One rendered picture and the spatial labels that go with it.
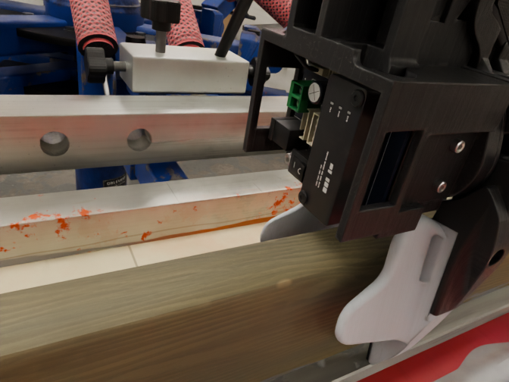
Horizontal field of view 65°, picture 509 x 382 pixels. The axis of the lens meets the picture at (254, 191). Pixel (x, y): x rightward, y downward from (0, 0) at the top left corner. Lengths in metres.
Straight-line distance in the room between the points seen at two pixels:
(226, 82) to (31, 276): 0.26
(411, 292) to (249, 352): 0.08
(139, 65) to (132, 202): 0.14
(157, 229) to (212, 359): 0.18
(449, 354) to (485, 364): 0.02
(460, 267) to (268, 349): 0.09
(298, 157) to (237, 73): 0.30
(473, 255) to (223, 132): 0.28
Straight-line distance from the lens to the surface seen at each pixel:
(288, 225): 0.21
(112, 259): 0.33
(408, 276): 0.18
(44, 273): 0.32
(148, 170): 0.54
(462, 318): 0.29
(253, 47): 0.84
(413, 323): 0.20
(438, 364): 0.32
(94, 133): 0.36
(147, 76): 0.41
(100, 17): 0.59
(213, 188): 0.35
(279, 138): 0.16
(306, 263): 0.17
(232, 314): 0.16
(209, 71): 0.43
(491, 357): 0.34
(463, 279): 0.19
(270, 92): 0.93
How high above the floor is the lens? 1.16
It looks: 29 degrees down
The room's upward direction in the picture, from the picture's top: 10 degrees clockwise
